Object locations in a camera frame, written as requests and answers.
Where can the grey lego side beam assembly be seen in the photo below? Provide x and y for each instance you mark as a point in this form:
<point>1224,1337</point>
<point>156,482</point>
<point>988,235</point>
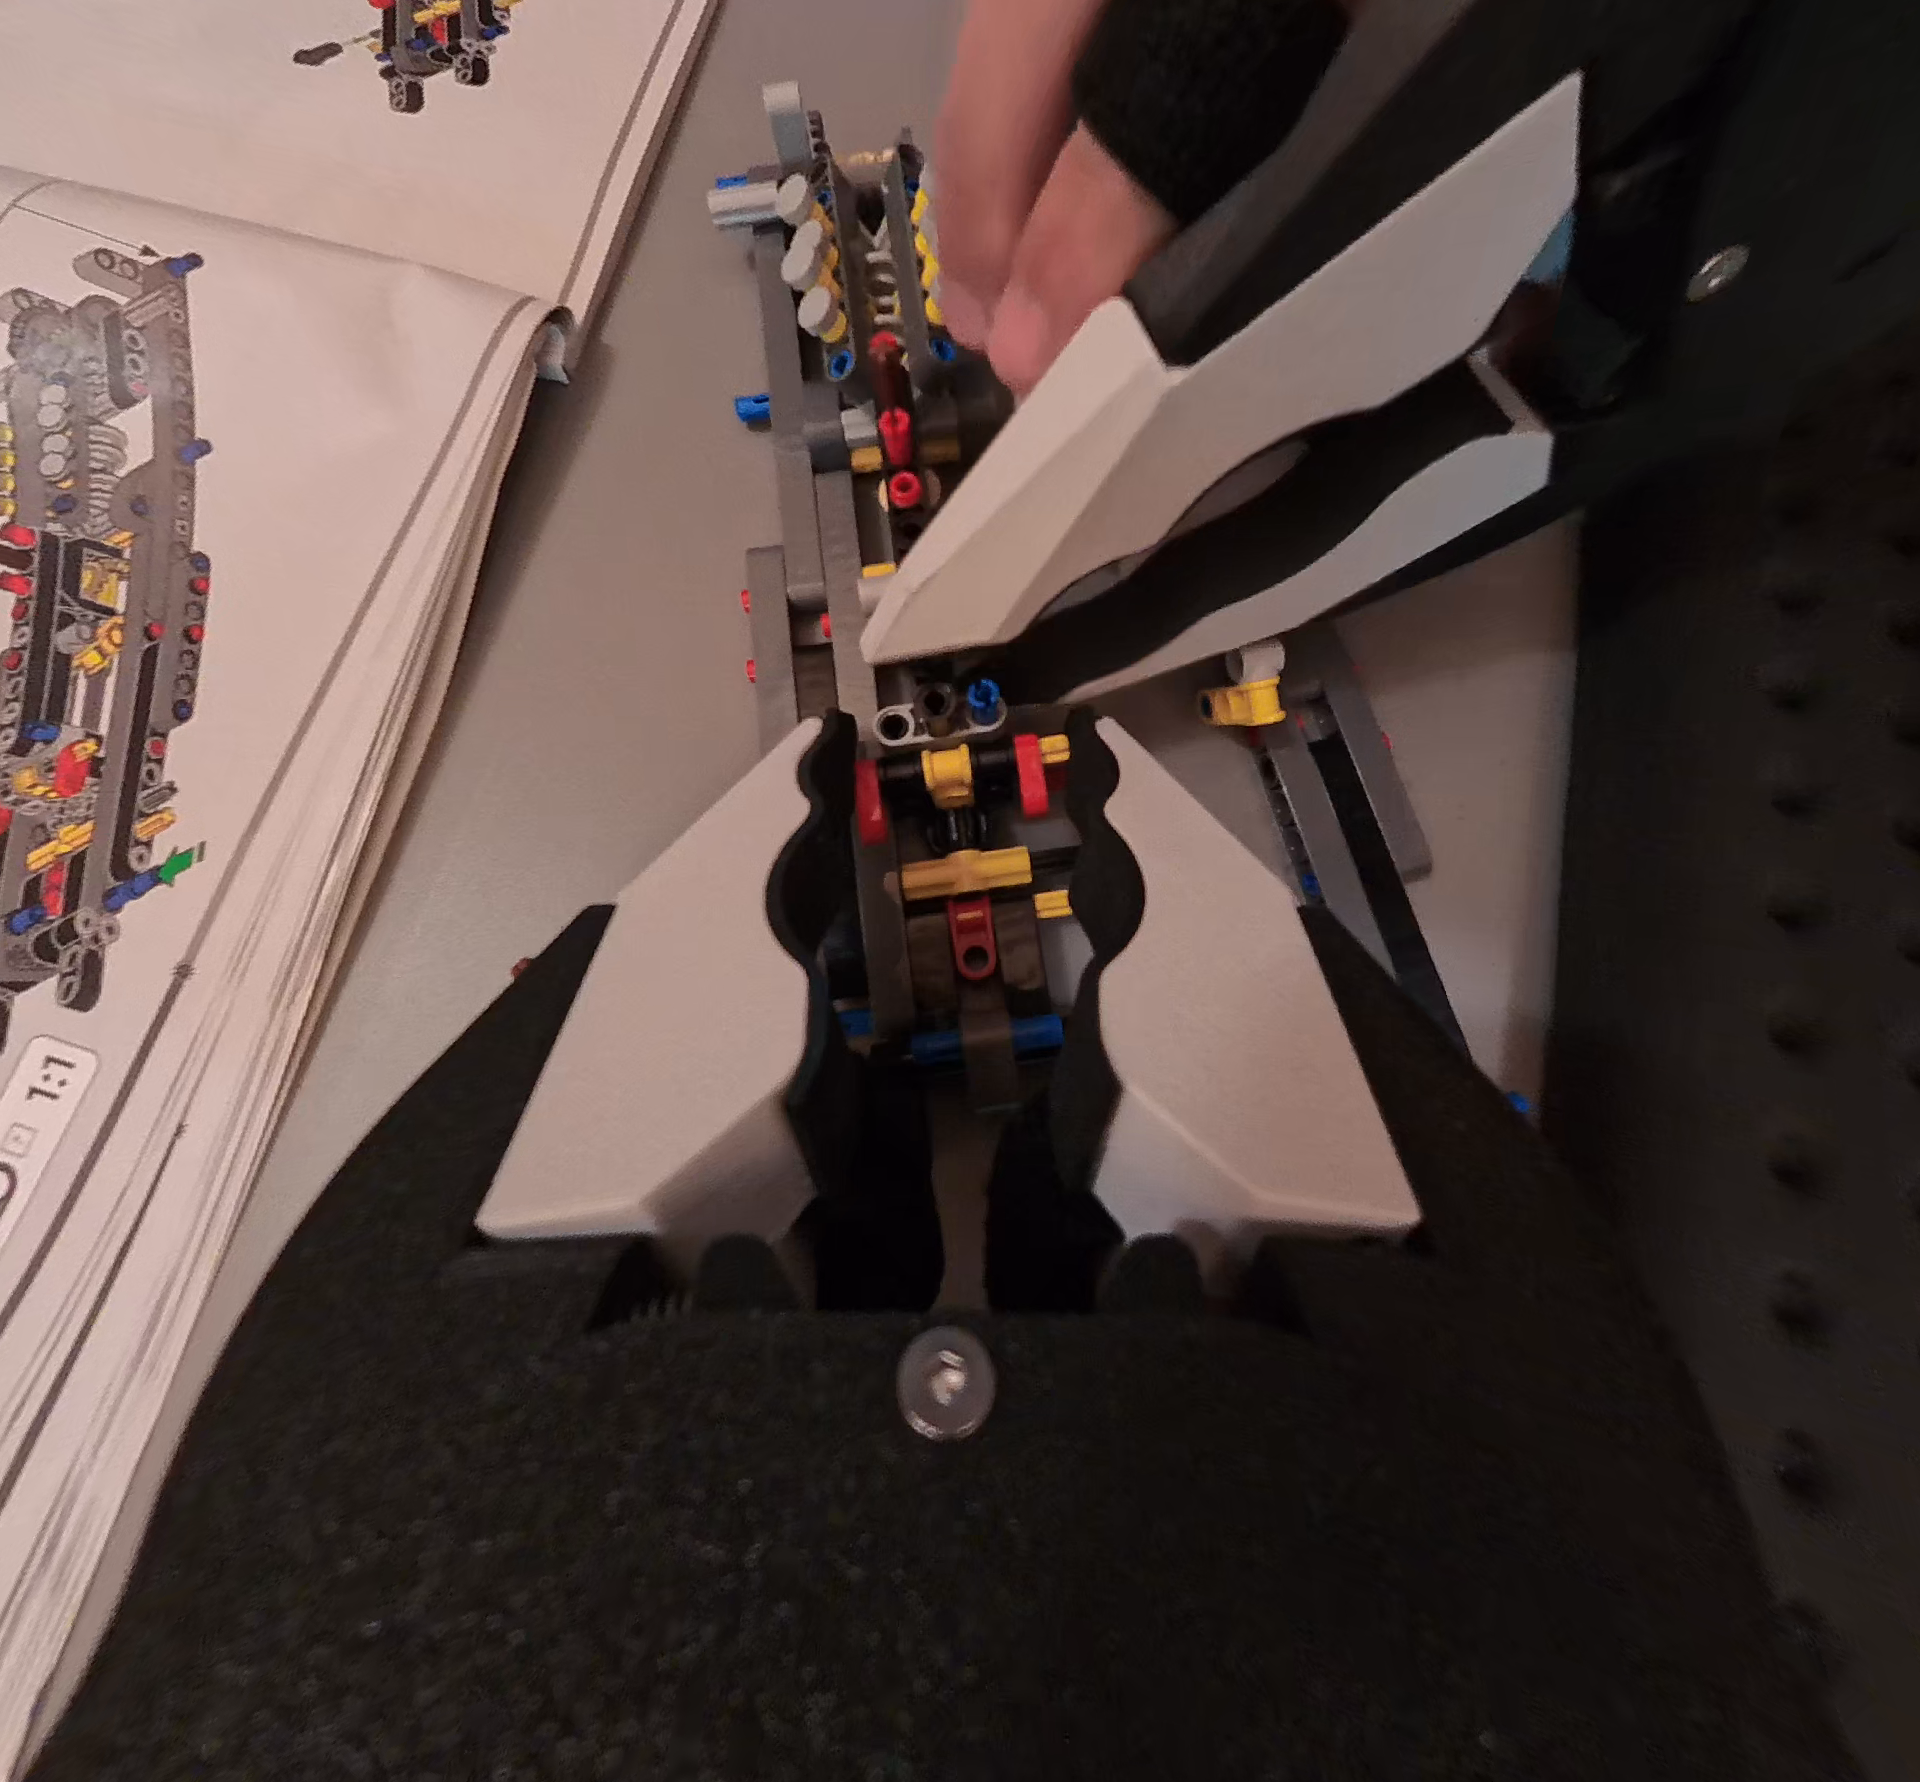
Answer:
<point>1359,793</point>

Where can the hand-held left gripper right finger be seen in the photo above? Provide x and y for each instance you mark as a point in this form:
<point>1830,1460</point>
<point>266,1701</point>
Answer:
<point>1245,1063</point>

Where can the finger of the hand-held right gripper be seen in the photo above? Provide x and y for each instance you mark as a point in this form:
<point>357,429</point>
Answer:
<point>1050,492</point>
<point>1440,507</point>

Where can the black perforated panel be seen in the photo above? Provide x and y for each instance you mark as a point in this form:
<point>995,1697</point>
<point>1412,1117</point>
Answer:
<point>1770,988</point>

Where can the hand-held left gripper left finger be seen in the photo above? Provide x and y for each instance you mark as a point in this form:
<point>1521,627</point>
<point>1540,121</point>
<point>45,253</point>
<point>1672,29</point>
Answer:
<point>646,1063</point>

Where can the person's right hand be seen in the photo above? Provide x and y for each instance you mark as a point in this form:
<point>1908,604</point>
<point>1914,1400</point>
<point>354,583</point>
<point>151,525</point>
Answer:
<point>1022,163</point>

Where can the lego instruction booklet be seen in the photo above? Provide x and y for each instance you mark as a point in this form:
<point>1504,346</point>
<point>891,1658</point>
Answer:
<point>300,387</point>

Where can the multicoloured lego chassis assembly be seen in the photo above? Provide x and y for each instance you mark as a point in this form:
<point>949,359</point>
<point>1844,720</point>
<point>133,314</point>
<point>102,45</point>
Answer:
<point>818,507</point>

